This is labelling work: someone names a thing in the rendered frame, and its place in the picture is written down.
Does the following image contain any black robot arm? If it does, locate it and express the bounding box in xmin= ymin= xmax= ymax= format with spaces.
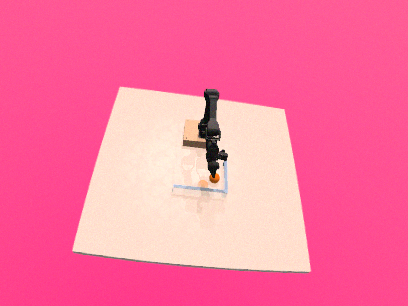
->
xmin=198 ymin=89 xmax=228 ymax=161

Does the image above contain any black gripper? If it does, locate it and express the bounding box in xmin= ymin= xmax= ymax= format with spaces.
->
xmin=206 ymin=149 xmax=220 ymax=178

